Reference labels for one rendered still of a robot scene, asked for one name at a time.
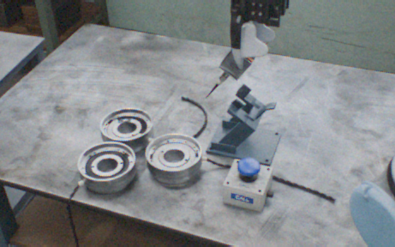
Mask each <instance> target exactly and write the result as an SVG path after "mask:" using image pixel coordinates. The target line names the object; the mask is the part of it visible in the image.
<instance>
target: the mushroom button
mask: <svg viewBox="0 0 395 247"><path fill-rule="evenodd" d="M260 168H261V166H260V162H258V161H257V160H256V159H254V158H250V157H247V158H243V159H241V160H240V162H238V164H237V170H238V171H239V172H240V173H241V174H242V175H244V176H246V177H251V176H254V175H257V173H259V172H260Z"/></svg>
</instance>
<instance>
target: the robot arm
mask: <svg viewBox="0 0 395 247"><path fill-rule="evenodd" d="M289 1H290V0H230V15H231V17H230V45H231V48H232V53H233V55H234V60H235V61H236V64H237V66H238V67H239V69H243V59H244V58H246V57H263V56H265V55H266V54H267V53H268V47H267V45H265V44H264V43H263V42H270V41H273V40H274V36H275V34H274V33H275V32H274V31H273V30H271V29H270V28H269V27H267V26H271V27H280V20H281V16H284V14H285V13H286V9H288V8H289ZM275 19H277V20H275ZM350 211H351V217H352V219H353V221H354V224H355V226H356V228H357V231H358V233H359V234H360V235H361V237H362V239H363V240H364V242H365V244H366V245H367V246H368V247H395V154H394V155H393V157H392V159H391V160H390V162H389V163H388V164H387V166H386V168H385V169H384V170H383V171H382V173H381V174H379V175H378V176H377V177H375V178H374V179H372V180H366V181H363V182H362V184H361V186H357V187H356V188H355V189H354V190H353V191H352V192H351V194H350Z"/></svg>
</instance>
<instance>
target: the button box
mask: <svg viewBox="0 0 395 247"><path fill-rule="evenodd" d="M238 162H240V160H236V159H235V160H234V163H233V165H232V167H231V168H230V171H229V174H228V176H227V178H226V179H225V181H224V183H223V203H225V204H229V205H231V206H234V207H238V208H246V209H248V210H251V211H254V212H257V213H260V214H262V211H263V208H264V205H265V202H266V199H267V197H271V198H273V197H274V191H273V190H270V189H271V187H272V175H273V168H271V167H268V166H262V165H260V166H261V168H260V172H259V173H257V175H254V176H251V177H246V176H244V175H242V174H241V173H240V172H239V171H238V170H237V164H238Z"/></svg>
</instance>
